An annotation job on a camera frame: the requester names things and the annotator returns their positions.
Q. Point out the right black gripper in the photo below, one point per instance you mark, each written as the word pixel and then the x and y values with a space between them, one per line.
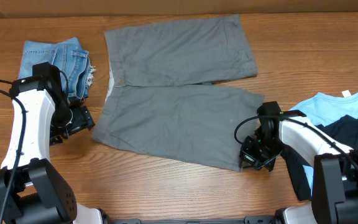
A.
pixel 254 156

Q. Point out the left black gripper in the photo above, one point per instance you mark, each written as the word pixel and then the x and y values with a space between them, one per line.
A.
pixel 83 119

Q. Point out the grey cargo shorts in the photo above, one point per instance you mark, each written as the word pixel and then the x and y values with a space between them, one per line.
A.
pixel 166 96

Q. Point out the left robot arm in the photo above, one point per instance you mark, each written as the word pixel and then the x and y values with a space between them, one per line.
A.
pixel 31 189

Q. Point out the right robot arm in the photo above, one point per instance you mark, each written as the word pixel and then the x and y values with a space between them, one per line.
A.
pixel 335 166

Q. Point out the folded blue denim shorts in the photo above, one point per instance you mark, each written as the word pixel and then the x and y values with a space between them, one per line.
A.
pixel 69 57

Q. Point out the light blue t-shirt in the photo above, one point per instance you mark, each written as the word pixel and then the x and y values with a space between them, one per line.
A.
pixel 335 116

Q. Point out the black t-shirt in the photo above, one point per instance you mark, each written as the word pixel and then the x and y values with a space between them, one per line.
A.
pixel 308 141

